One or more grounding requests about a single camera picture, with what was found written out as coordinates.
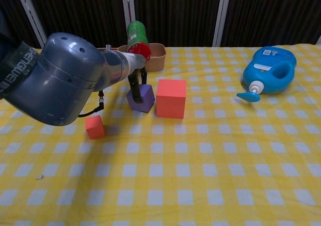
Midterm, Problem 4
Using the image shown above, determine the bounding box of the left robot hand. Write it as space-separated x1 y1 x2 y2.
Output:
126 54 148 104

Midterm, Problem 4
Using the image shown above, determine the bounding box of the purple foam cube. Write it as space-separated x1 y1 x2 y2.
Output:
126 84 156 113

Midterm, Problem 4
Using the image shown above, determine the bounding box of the large red foam cube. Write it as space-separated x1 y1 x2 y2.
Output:
155 79 187 119

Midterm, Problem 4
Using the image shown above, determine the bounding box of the small red foam cube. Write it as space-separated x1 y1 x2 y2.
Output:
85 115 106 139

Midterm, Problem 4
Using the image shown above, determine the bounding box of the yellow checkered tablecloth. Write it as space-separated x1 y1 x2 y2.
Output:
0 44 321 226

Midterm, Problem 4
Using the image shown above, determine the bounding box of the brown paper tray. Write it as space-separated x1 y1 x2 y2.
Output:
117 43 167 73

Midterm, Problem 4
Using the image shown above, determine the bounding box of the green chip can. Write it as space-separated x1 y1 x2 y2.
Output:
126 21 152 61

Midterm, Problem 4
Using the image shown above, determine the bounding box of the blue pump detergent bottle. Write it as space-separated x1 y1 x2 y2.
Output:
236 46 297 103

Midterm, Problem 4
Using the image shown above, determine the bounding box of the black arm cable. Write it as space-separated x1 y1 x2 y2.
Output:
77 90 105 118

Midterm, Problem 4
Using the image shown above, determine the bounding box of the white metal frame post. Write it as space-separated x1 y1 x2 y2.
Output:
14 0 48 49
212 0 232 47
121 0 136 24

